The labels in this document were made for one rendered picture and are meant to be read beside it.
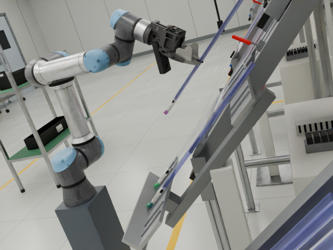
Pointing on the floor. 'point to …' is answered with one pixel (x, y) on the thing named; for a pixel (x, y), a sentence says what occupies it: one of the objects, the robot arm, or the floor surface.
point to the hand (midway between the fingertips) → (197, 63)
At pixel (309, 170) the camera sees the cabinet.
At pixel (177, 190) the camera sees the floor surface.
